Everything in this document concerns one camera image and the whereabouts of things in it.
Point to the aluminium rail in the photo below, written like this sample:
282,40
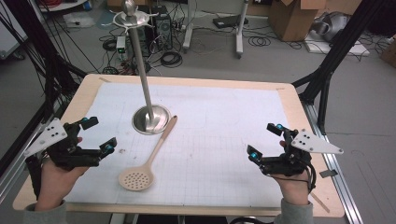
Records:
339,183

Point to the white grid mat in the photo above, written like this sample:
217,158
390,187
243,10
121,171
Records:
218,140

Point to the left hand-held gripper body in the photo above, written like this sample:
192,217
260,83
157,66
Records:
59,155

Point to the flat black device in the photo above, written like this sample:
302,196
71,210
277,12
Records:
227,21

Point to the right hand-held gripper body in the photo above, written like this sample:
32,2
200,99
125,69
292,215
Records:
292,161

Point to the person's right hand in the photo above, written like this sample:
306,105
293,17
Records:
294,189

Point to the beige slotted spoon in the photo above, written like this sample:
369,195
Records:
137,179

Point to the white board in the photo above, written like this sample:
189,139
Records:
342,48

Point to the round white table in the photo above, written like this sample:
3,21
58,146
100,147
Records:
62,6

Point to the white stand leg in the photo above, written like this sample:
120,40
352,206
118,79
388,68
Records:
188,34
239,37

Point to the black metal frame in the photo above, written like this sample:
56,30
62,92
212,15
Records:
336,56
49,71

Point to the small grey power box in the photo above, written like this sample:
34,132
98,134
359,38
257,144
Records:
121,46

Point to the person's left hand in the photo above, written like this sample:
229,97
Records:
56,183

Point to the black tape piece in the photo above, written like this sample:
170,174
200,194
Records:
328,173

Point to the grey bag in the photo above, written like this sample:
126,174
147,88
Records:
334,26

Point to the steel utensil stand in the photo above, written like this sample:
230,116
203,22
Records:
151,123

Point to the large cardboard box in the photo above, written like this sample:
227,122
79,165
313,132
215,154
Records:
292,21

